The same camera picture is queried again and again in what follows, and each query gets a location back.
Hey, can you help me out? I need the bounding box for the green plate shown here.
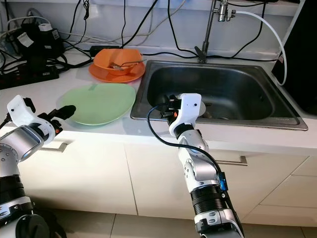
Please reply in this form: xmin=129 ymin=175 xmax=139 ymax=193
xmin=62 ymin=83 xmax=137 ymax=126

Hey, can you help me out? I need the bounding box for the orange plate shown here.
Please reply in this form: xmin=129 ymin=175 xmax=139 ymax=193
xmin=88 ymin=62 xmax=145 ymax=84

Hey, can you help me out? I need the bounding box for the black power strip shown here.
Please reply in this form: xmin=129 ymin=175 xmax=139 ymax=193
xmin=0 ymin=67 xmax=60 ymax=89

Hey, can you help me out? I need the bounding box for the white cabinet door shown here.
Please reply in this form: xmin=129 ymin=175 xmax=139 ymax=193
xmin=0 ymin=134 xmax=137 ymax=215
xmin=121 ymin=144 xmax=317 ymax=220

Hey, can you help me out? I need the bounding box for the orange bowl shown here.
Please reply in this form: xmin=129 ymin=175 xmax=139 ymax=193
xmin=94 ymin=48 xmax=143 ymax=76

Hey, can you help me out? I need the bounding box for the metal spoon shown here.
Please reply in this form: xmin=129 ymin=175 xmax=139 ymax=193
xmin=111 ymin=60 xmax=144 ymax=71

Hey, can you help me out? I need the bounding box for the black power adapter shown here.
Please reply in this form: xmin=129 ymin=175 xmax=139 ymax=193
xmin=89 ymin=46 xmax=114 ymax=55

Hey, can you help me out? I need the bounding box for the stainless steel sink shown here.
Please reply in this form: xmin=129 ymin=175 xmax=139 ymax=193
xmin=130 ymin=59 xmax=309 ymax=131

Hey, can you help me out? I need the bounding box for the black charger device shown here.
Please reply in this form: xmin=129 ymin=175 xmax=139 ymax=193
xmin=7 ymin=22 xmax=65 ymax=60

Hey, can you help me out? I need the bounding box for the silver faucet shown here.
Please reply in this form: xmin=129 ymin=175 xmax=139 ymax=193
xmin=195 ymin=0 xmax=236 ymax=64

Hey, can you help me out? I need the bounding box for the black glossy appliance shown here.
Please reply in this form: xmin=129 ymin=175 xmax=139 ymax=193
xmin=271 ymin=0 xmax=317 ymax=117

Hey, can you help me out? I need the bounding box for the white drawer front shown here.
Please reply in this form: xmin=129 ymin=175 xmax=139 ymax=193
xmin=260 ymin=174 xmax=317 ymax=206
xmin=244 ymin=202 xmax=317 ymax=221

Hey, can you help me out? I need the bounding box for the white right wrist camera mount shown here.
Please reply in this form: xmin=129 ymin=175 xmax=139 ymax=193
xmin=168 ymin=93 xmax=203 ymax=138

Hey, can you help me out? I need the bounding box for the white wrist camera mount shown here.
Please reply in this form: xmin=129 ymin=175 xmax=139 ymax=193
xmin=6 ymin=94 xmax=57 ymax=137
xmin=168 ymin=93 xmax=203 ymax=138

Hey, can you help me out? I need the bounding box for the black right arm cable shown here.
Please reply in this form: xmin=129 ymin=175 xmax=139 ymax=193
xmin=147 ymin=103 xmax=231 ymax=194

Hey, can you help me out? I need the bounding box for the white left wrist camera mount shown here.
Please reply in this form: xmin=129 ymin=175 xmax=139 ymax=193
xmin=6 ymin=94 xmax=57 ymax=137

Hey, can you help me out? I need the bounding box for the white looped cable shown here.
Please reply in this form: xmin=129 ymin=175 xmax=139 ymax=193
xmin=5 ymin=16 xmax=53 ymax=33

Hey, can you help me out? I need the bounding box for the black cable with knot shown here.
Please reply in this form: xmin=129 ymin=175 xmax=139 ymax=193
xmin=67 ymin=0 xmax=91 ymax=50

